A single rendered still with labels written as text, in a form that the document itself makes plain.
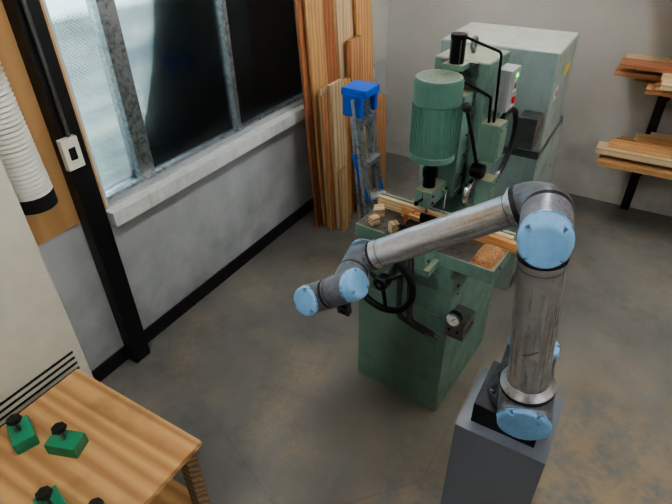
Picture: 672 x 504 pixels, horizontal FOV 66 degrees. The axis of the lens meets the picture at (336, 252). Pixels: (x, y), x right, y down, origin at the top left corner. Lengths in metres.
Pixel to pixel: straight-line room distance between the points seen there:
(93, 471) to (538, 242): 1.52
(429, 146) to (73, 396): 1.60
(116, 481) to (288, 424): 0.92
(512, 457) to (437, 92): 1.24
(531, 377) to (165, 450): 1.19
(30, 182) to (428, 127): 1.44
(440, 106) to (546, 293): 0.85
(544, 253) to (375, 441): 1.52
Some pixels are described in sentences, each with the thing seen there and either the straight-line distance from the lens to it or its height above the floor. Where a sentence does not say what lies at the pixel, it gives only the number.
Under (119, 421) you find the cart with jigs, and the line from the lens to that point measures 2.07.
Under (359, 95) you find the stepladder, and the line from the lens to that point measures 2.91.
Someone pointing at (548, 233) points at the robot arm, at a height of 1.45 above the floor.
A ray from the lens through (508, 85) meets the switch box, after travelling 2.17.
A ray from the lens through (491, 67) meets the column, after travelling 2.10.
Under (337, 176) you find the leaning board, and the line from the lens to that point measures 3.60.
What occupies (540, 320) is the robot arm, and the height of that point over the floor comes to 1.19.
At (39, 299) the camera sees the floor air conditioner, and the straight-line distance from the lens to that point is 2.20.
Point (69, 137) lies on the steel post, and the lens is 2.33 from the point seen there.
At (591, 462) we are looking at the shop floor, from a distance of 2.67.
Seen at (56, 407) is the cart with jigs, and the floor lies 0.53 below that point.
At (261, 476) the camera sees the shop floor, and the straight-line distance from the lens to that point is 2.44.
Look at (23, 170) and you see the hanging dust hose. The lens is 2.16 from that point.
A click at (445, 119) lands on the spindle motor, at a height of 1.38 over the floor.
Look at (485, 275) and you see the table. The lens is 2.00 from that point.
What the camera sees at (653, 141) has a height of 0.63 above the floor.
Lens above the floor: 2.06
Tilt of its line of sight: 35 degrees down
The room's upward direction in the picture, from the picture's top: 1 degrees counter-clockwise
